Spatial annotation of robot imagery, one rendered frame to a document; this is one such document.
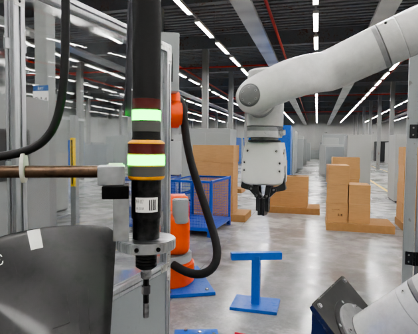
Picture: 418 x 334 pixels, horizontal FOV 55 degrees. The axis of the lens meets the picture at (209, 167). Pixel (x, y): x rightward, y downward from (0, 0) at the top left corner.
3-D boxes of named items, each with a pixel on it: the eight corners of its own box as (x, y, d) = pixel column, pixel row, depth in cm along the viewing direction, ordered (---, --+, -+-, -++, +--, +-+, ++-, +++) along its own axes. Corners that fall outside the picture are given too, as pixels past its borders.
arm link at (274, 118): (277, 125, 86) (287, 127, 94) (278, 63, 85) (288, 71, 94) (239, 125, 90) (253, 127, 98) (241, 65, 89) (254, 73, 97)
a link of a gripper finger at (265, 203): (278, 186, 93) (278, 215, 94) (265, 185, 95) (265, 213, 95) (275, 187, 90) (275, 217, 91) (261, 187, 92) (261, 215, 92)
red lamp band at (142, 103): (131, 108, 45) (131, 97, 45) (131, 110, 48) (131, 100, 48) (162, 109, 46) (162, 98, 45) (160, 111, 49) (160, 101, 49)
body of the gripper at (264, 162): (290, 136, 94) (288, 184, 95) (248, 136, 98) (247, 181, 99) (282, 136, 87) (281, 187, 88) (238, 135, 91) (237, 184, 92)
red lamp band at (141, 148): (127, 154, 45) (127, 142, 44) (127, 153, 49) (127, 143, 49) (166, 154, 45) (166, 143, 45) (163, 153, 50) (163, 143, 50)
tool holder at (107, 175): (95, 258, 43) (95, 167, 43) (100, 242, 50) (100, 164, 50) (178, 254, 45) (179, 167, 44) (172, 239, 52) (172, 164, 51)
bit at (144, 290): (152, 316, 48) (152, 274, 48) (146, 319, 47) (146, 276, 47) (144, 315, 49) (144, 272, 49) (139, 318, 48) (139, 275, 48)
